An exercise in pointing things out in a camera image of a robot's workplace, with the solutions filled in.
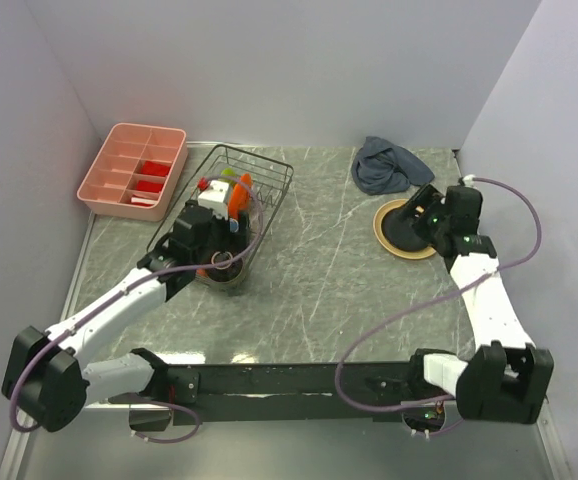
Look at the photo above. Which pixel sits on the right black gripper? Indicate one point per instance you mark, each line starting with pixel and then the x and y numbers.
pixel 429 200

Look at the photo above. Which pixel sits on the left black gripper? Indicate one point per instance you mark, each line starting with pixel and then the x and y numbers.
pixel 233 241

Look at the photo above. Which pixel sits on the black plate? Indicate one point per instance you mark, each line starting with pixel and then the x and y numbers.
pixel 398 230

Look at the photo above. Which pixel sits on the orange plate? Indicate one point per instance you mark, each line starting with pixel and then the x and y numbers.
pixel 240 197

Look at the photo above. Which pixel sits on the yellow plate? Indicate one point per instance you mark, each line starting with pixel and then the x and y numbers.
pixel 425 254

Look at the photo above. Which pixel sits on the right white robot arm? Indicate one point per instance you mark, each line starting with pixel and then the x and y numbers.
pixel 507 378

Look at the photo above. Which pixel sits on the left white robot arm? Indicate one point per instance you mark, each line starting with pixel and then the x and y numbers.
pixel 50 375

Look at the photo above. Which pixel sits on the blue ceramic mug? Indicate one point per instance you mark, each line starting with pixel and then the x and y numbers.
pixel 234 226

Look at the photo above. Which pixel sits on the black glazed bowl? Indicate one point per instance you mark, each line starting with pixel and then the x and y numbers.
pixel 224 276

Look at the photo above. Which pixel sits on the green plate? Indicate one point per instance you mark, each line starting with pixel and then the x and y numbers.
pixel 228 175

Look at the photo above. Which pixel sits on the red white item in tray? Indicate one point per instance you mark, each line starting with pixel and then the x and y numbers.
pixel 142 201

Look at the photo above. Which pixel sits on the grey-blue crumpled cloth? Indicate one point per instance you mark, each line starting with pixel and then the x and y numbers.
pixel 381 167

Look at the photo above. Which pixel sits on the pink plastic divided organizer tray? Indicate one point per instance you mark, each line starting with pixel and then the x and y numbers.
pixel 107 186

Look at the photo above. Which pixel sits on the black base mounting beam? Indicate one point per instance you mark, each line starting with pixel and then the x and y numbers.
pixel 274 392

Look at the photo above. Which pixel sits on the black wire dish rack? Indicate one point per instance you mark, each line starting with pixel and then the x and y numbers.
pixel 270 184

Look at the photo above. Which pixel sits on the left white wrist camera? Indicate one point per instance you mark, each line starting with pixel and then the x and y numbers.
pixel 215 195

